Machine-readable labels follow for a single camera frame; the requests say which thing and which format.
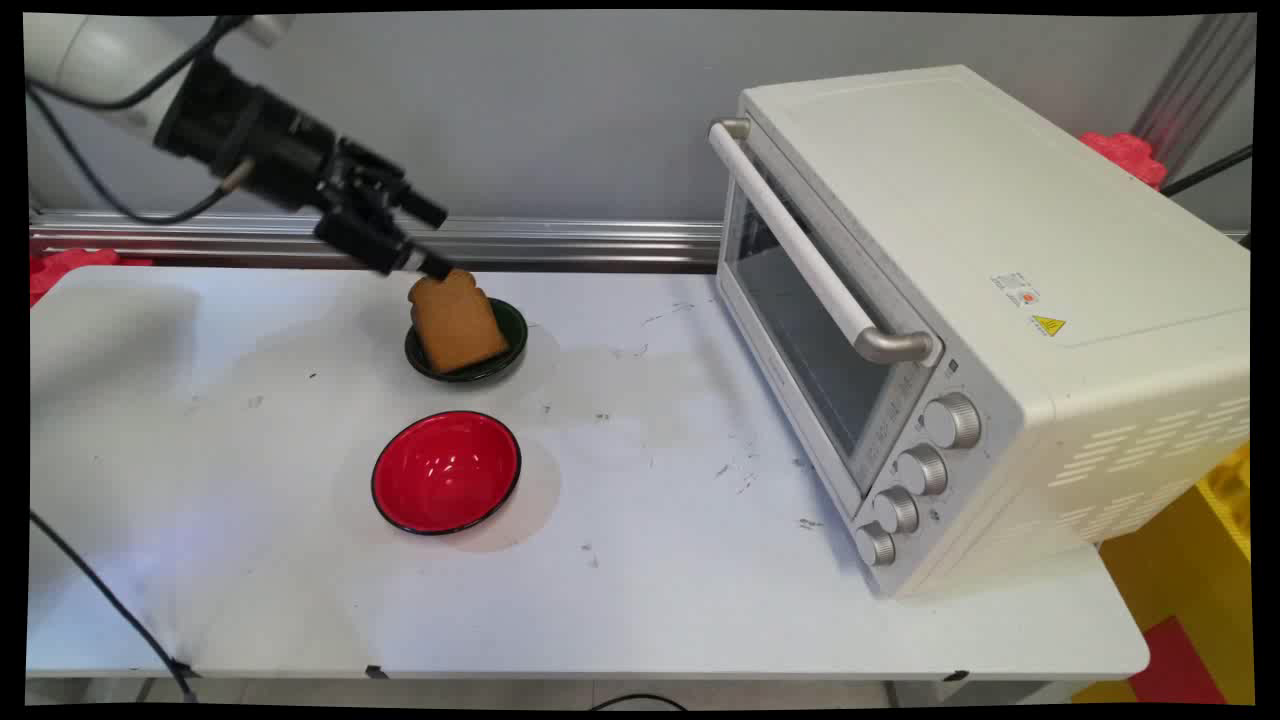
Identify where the red plastic clamp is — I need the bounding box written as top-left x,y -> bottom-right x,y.
1077,130 -> 1170,192
30,247 -> 153,307

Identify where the red bowl with black rim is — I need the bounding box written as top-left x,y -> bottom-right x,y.
371,410 -> 523,537

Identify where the brown toast slice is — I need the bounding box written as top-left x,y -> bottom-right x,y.
407,268 -> 511,375

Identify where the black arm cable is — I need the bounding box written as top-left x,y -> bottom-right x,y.
26,88 -> 253,227
26,15 -> 247,111

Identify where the silver oven knob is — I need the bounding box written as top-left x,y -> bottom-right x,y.
921,391 -> 984,452
871,486 -> 922,537
852,521 -> 899,569
894,443 -> 950,499

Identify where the dark green plate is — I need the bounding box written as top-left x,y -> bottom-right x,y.
404,297 -> 529,385

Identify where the red floor mat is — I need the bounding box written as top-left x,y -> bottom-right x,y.
1128,616 -> 1228,706

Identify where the cream toaster oven body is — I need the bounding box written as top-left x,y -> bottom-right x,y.
715,64 -> 1252,601

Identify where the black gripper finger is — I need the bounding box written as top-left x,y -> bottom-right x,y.
313,193 -> 454,282
338,138 -> 449,228

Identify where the aluminium rail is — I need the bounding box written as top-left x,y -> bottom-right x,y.
30,209 -> 724,272

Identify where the aluminium frame post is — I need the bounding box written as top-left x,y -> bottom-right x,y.
1130,14 -> 1257,183

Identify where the yellow floor mat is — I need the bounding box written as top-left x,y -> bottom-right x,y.
1070,480 -> 1255,706

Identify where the yellow perforated crate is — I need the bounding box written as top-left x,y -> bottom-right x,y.
1196,443 -> 1253,562

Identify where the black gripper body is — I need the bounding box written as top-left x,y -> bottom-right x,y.
153,54 -> 348,215

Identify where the white label sticker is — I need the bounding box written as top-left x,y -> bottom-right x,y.
989,270 -> 1042,310

